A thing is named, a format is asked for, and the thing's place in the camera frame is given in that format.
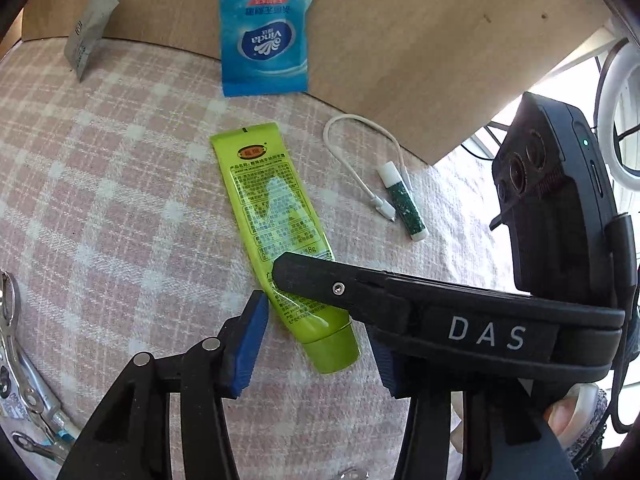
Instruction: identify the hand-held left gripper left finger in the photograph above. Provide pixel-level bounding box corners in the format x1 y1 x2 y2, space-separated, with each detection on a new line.
57 290 270 480

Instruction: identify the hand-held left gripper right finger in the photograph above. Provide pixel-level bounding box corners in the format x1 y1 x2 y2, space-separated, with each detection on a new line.
371 335 578 480

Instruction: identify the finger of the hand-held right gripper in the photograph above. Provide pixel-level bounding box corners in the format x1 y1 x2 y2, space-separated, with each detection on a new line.
272 251 426 335

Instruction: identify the green tube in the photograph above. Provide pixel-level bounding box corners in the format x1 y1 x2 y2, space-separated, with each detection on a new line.
210 122 361 375

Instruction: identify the person's right hand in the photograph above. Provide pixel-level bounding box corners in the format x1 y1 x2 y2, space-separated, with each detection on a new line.
542 394 583 450

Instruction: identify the green white glue stick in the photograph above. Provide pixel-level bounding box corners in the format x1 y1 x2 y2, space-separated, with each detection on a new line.
379 162 428 241

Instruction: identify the light wooden board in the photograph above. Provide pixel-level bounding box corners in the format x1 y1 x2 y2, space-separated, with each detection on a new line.
22 0 616 166

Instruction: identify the blue wet wipes packet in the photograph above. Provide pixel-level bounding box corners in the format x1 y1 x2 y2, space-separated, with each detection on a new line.
216 0 326 98

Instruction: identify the grey foil sachet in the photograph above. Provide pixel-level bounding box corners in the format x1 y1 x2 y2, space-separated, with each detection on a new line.
64 0 120 82

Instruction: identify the short white cable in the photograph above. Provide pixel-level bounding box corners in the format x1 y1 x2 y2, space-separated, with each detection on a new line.
323 115 416 221

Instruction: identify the white ring light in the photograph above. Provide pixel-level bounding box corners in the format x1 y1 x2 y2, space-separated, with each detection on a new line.
595 35 640 178

